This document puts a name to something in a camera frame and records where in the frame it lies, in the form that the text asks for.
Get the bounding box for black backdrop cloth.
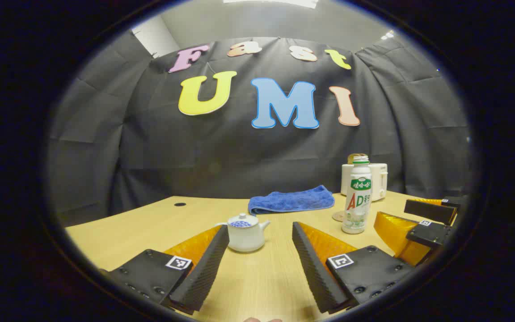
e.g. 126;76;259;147
46;29;473;226

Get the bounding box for blue towel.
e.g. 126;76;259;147
248;185;335;216

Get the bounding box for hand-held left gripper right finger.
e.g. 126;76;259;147
292;221;414;314

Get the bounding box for white toaster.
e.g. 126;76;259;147
341;162;388;202

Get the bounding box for white green-label water bottle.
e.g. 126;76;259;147
341;155;373;235

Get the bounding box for white ceramic teacup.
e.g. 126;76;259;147
216;213;270;253

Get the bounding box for long ceiling light panel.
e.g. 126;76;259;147
222;0;320;9

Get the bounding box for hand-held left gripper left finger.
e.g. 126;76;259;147
99;225;230;316

